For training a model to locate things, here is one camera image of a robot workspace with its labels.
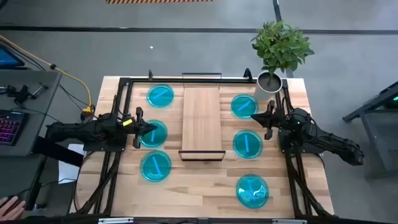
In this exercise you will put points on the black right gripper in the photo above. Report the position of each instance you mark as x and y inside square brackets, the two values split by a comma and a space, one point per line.
[270, 121]

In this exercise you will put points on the teal translucent round plate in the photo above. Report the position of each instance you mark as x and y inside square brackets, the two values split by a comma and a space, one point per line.
[159, 138]
[253, 146]
[239, 101]
[259, 186]
[149, 168]
[164, 99]

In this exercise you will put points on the green leafy plant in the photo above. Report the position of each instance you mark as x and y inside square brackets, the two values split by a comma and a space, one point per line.
[280, 46]

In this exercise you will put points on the person's hand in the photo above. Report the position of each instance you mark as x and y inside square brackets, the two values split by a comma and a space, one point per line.
[11, 209]

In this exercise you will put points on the grey desk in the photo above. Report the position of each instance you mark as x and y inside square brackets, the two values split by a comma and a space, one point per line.
[31, 93]

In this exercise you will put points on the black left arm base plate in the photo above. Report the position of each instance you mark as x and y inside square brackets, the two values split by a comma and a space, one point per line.
[104, 147]

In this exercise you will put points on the silver metal bracket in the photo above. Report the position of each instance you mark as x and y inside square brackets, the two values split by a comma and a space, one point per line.
[289, 221]
[115, 220]

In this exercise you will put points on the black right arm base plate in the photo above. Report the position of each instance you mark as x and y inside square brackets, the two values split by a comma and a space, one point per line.
[290, 147]

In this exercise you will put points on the white paper sheet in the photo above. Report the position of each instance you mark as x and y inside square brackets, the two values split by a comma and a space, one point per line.
[66, 174]

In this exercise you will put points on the black flat bar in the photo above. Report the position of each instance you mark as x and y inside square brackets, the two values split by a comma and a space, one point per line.
[57, 152]

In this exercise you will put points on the black clamp tool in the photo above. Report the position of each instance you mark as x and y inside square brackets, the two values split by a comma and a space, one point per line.
[21, 93]

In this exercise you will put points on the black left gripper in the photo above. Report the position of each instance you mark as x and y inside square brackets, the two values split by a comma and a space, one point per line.
[137, 130]

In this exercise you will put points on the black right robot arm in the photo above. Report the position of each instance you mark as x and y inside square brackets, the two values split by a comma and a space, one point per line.
[329, 140]

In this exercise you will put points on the backlit computer keyboard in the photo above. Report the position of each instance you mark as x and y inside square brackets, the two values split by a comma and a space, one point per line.
[11, 127]

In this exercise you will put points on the computer monitor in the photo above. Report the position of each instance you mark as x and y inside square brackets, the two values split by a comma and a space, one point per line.
[7, 59]

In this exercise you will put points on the white plant pot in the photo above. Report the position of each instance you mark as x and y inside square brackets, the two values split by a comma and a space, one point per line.
[264, 91]

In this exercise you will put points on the black aluminium rig frame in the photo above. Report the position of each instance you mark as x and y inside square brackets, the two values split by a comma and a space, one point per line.
[143, 80]

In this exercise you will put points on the yellow tag on gripper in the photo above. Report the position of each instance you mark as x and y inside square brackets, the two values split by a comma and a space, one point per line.
[127, 122]

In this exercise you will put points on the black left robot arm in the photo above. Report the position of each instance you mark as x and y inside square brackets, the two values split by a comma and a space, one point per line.
[81, 130]

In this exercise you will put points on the black metal stand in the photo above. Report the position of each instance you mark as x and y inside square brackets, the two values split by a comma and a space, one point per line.
[373, 105]

